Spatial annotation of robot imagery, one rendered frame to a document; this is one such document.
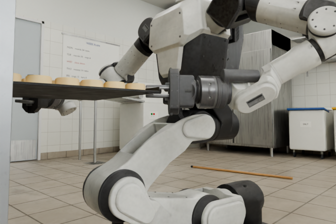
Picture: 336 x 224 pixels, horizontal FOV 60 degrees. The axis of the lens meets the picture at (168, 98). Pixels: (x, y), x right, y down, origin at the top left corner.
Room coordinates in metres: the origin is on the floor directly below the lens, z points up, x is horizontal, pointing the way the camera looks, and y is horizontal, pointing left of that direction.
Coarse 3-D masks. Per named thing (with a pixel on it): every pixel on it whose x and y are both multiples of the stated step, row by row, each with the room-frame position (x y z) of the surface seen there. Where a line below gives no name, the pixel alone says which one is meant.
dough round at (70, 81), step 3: (57, 78) 0.61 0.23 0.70; (60, 78) 0.60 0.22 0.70; (63, 78) 0.60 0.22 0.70; (66, 78) 0.61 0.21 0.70; (69, 78) 0.61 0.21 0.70; (72, 78) 0.61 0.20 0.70; (75, 78) 0.62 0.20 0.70; (57, 81) 0.61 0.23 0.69; (60, 81) 0.60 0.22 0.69; (63, 81) 0.60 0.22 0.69; (66, 81) 0.61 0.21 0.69; (69, 81) 0.61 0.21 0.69; (72, 81) 0.61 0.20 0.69; (75, 81) 0.62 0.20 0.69; (78, 81) 0.63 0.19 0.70; (69, 84) 0.61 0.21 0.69; (72, 84) 0.61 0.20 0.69; (75, 84) 0.62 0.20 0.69; (78, 84) 0.63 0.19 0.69
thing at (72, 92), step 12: (24, 84) 0.54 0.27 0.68; (36, 84) 0.55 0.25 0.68; (48, 84) 0.56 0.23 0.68; (60, 84) 0.58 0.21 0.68; (12, 96) 0.86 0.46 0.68; (24, 96) 0.86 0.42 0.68; (36, 96) 0.86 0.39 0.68; (48, 96) 0.86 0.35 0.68; (60, 96) 0.86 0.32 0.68; (72, 96) 0.85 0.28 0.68; (84, 96) 0.85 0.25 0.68; (96, 96) 0.85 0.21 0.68; (108, 96) 0.85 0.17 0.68; (120, 96) 0.85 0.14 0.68
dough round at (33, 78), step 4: (28, 76) 0.57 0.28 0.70; (32, 76) 0.57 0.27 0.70; (36, 76) 0.57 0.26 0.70; (40, 76) 0.57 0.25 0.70; (44, 76) 0.58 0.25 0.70; (48, 76) 0.59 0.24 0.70; (28, 80) 0.57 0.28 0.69; (32, 80) 0.57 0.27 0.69; (36, 80) 0.57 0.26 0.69; (40, 80) 0.57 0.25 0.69; (44, 80) 0.58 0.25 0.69; (48, 80) 0.59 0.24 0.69
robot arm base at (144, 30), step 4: (144, 20) 1.20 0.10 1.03; (148, 20) 1.18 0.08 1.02; (140, 24) 1.21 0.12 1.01; (144, 24) 1.19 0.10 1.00; (148, 24) 1.17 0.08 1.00; (140, 28) 1.20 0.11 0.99; (144, 28) 1.18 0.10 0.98; (148, 28) 1.16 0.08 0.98; (140, 32) 1.19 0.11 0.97; (144, 32) 1.17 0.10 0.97; (148, 32) 1.15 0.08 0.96; (140, 36) 1.18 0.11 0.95; (144, 36) 1.16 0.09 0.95; (148, 36) 1.15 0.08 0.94; (144, 40) 1.16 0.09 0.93; (148, 40) 1.16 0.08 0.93; (148, 44) 1.17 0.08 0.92
